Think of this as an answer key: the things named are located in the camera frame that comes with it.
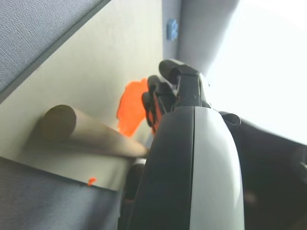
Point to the wooden rolling pin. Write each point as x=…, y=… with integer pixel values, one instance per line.
x=96, y=136

